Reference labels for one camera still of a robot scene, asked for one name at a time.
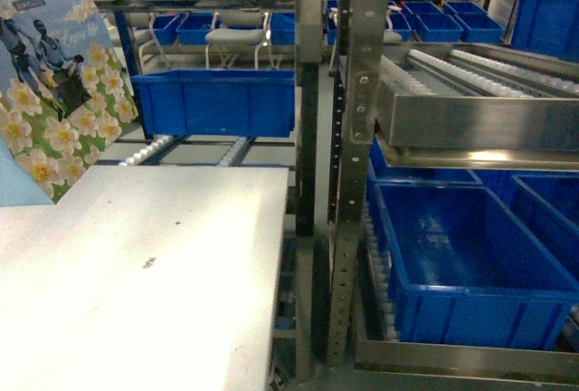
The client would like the grey chair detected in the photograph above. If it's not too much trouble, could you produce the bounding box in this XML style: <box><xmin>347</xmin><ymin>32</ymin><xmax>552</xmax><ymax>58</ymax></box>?
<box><xmin>204</xmin><ymin>9</ymin><xmax>280</xmax><ymax>70</ymax></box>

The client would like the blue crate lower shelf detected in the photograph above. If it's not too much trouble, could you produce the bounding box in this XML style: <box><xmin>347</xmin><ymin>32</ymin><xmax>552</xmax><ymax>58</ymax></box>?
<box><xmin>369</xmin><ymin>184</ymin><xmax>578</xmax><ymax>350</ymax></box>

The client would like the steel rack upright post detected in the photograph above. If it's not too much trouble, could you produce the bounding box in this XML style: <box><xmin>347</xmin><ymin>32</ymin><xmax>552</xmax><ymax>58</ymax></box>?
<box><xmin>327</xmin><ymin>0</ymin><xmax>388</xmax><ymax>367</ymax></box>

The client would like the blue crate on rollers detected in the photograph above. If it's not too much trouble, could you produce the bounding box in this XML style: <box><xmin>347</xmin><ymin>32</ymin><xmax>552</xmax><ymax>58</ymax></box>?
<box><xmin>131</xmin><ymin>69</ymin><xmax>295</xmax><ymax>138</ymax></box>

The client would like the steel conveyor rack frame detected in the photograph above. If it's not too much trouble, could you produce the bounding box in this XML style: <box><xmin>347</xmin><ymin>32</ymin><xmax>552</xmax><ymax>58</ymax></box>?
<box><xmin>376</xmin><ymin>43</ymin><xmax>578</xmax><ymax>171</ymax></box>

